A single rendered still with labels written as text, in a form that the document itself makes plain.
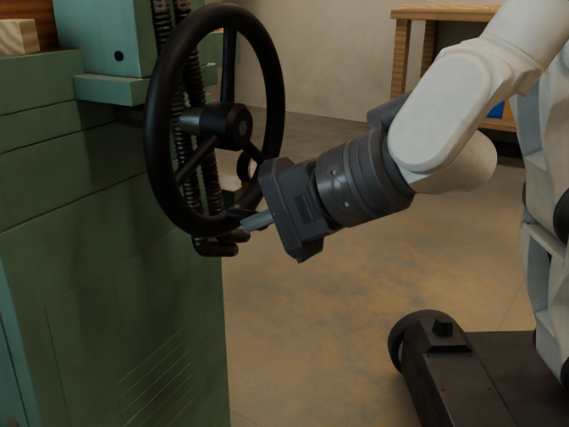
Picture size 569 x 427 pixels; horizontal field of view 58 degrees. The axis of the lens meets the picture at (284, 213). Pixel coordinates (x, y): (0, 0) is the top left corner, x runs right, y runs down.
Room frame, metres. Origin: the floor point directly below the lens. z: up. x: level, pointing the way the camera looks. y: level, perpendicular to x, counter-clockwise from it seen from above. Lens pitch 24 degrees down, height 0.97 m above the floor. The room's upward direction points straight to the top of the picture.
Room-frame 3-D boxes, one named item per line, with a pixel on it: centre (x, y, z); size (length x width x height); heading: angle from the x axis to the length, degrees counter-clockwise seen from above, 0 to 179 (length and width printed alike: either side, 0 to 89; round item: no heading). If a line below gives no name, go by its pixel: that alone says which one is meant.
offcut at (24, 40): (0.63, 0.31, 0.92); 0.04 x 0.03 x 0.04; 2
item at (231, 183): (0.97, 0.13, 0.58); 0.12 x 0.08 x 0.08; 62
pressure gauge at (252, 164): (0.94, 0.07, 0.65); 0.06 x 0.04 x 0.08; 152
